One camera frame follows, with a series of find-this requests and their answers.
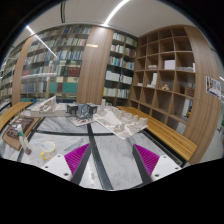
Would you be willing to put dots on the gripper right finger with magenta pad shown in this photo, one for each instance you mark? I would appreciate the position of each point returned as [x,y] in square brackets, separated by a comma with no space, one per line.
[151,166]

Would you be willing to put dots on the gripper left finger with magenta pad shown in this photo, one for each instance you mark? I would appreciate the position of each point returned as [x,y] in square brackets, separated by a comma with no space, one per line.
[70,166]

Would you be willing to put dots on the clear plastic water bottle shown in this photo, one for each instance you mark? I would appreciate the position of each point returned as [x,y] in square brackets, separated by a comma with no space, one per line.
[23,140]

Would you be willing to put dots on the wooden bench right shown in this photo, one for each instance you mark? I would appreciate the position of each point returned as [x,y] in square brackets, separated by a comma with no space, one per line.
[179,143]

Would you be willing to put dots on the wooden bench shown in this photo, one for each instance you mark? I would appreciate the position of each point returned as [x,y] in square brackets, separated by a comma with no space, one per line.
[11,112]
[179,143]

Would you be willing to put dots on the large white city model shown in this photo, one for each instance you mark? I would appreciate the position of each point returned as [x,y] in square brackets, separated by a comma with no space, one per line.
[121,123]

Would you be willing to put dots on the dark grey house model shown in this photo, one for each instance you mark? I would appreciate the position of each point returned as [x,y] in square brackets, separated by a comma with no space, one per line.
[82,111]

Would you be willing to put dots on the white architectural model left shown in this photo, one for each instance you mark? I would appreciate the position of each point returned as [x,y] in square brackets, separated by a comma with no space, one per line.
[47,108]

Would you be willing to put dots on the brown architectural model on board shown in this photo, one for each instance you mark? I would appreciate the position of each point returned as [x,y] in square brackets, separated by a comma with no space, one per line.
[17,133]

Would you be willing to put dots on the wooden bench left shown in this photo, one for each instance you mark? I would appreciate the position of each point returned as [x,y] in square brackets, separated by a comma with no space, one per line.
[11,112]

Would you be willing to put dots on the wooden cubby shelf unit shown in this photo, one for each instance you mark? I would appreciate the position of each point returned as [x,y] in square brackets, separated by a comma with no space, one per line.
[166,95]

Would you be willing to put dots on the open bookshelf centre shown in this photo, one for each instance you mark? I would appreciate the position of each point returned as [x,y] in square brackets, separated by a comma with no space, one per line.
[120,69]

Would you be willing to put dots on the white box in cubby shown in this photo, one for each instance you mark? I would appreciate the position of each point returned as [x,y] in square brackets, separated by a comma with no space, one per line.
[169,64]

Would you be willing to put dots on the glass-front bookcase left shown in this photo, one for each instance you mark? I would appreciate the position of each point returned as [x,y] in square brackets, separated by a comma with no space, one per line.
[52,64]

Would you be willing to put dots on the clear cup with yellow handle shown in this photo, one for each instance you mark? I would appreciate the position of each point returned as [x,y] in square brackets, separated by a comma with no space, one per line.
[48,150]

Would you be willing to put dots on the poster on right wall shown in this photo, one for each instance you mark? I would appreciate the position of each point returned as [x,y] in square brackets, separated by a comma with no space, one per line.
[213,87]

